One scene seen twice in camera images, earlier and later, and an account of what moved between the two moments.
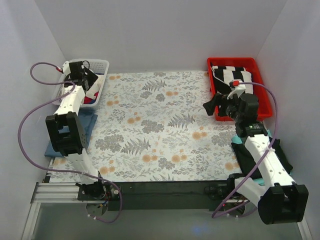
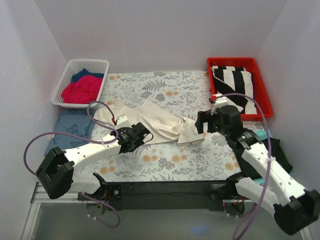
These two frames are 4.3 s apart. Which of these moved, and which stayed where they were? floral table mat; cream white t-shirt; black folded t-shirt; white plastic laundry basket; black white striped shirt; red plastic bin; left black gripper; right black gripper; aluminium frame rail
Moved: right black gripper; left black gripper; cream white t-shirt
Stayed: red plastic bin; aluminium frame rail; white plastic laundry basket; black folded t-shirt; floral table mat; black white striped shirt
